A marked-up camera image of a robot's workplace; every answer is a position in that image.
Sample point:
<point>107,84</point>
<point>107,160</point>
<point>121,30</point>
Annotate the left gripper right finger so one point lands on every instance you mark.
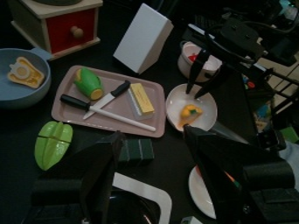
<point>241,180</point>

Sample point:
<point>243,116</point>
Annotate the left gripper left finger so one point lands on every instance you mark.
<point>78,180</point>

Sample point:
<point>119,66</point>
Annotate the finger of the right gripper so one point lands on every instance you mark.
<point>214,83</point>
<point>198,70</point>

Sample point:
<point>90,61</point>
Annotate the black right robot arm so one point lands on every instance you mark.
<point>282,46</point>

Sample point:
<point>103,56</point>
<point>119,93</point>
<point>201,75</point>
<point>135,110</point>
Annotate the orange toy squash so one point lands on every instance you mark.
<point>229,176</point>

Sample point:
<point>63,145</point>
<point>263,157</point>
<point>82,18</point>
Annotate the yellow toy squash half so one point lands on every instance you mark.
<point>26,74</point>

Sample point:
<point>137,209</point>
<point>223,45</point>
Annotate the white toy cup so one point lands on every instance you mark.
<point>183,64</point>

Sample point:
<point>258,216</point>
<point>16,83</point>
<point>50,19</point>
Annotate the small red toy piece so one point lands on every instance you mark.
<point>191,57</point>

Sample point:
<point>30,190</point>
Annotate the white plate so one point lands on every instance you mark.
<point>198,189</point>
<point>179,102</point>

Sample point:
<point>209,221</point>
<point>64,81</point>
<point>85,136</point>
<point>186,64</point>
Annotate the yellow toy pepper piece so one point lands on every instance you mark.
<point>191,112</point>

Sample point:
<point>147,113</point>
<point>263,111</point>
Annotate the pink plastic tray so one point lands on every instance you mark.
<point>155,93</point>

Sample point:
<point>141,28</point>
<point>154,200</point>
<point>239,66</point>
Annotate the green toy starfruit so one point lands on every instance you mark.
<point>51,145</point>

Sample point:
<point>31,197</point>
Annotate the light blue cloth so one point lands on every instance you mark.
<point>291,157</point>

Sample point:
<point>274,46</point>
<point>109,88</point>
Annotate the black clamp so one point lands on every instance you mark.
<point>269,140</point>

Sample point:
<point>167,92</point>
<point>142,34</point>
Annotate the white knife block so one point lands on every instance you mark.
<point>145,40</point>

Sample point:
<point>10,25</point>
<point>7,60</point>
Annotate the yellow toy butter block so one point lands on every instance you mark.
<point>142,99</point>

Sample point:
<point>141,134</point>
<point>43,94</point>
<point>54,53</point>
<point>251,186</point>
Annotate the dark green block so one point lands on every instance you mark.
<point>137,151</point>

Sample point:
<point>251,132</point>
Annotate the white cube red dot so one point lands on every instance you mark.
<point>191,220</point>

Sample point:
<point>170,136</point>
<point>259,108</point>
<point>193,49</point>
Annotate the toy knife silver blade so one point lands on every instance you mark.
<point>119,90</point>

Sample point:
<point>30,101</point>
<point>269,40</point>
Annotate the toy knife white blade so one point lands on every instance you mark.
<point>74,102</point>

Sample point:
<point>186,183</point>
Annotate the green toy corn cob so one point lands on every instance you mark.
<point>87,83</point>

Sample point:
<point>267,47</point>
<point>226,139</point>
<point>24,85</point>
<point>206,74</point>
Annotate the blue grey toy bowl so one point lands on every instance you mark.
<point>15,93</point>

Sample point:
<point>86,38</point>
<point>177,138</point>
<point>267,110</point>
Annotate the black metal frame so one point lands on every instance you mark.
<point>282,87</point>

